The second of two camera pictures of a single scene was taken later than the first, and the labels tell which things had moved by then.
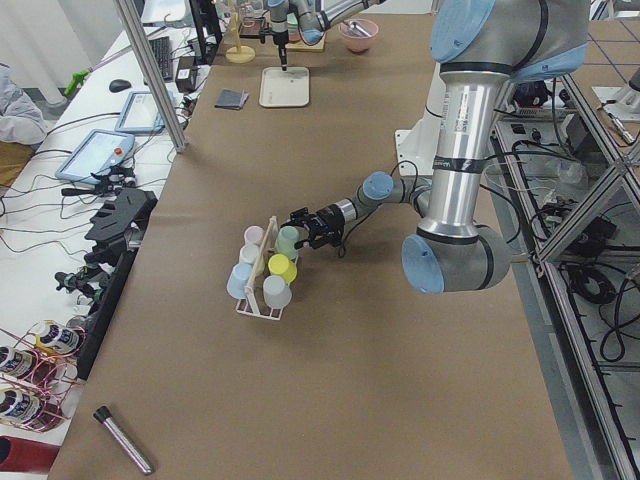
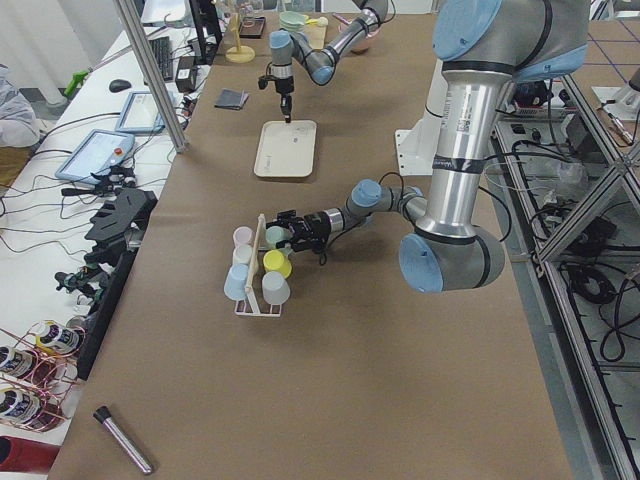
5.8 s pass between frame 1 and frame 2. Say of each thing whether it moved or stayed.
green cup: moved
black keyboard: stayed
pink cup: moved
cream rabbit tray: moved
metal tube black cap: stayed
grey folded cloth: stayed
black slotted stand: stayed
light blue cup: stayed
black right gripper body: moved
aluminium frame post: stayed
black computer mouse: stayed
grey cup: stayed
